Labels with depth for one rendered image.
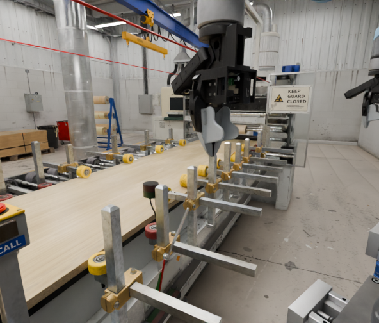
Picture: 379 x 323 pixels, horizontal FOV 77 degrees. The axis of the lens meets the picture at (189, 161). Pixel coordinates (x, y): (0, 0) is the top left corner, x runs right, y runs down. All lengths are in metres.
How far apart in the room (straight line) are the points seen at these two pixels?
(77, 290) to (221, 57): 0.88
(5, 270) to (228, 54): 0.52
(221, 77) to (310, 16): 9.54
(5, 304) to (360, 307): 0.64
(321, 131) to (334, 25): 3.35
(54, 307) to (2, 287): 0.43
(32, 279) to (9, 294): 0.32
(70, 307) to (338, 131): 9.32
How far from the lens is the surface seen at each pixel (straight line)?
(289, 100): 3.22
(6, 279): 0.57
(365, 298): 0.63
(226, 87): 0.38
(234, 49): 0.40
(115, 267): 0.77
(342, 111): 9.66
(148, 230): 1.01
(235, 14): 0.43
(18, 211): 0.52
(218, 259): 0.93
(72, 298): 1.03
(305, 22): 9.85
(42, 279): 0.89
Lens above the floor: 1.40
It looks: 14 degrees down
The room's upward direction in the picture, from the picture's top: straight up
